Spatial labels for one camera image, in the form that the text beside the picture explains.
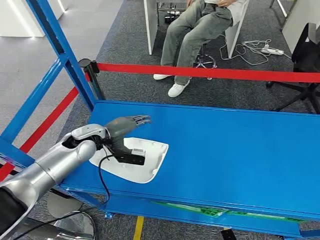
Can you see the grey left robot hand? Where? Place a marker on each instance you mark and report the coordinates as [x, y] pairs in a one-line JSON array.
[[120, 127]]

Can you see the white plastic cover part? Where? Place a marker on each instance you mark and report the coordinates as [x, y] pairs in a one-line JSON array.
[[149, 155]]

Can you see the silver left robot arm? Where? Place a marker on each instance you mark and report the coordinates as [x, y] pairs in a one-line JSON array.
[[62, 159]]

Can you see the blue metal shelf rack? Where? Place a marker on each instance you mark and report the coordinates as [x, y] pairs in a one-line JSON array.
[[225, 159]]

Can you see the red barrier belt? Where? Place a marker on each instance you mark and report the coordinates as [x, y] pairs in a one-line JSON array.
[[50, 121], [200, 72]]

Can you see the yellow floor tape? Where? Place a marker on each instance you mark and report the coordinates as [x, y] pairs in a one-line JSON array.
[[138, 228]]

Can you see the chrome dome base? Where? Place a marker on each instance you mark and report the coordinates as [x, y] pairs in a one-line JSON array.
[[75, 228]]

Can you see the person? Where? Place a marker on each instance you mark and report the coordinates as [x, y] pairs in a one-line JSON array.
[[189, 36]]

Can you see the chrome swivel stool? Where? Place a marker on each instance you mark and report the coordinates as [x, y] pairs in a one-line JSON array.
[[204, 61]]

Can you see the black robot foot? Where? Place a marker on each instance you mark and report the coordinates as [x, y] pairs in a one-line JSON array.
[[228, 235]]

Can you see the white power strip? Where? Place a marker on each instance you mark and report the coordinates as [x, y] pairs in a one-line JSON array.
[[272, 51]]

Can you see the black office chair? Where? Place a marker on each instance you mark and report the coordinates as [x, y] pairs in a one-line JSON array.
[[306, 56]]

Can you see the black stanchion post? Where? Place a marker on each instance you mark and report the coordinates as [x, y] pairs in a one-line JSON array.
[[93, 82]]

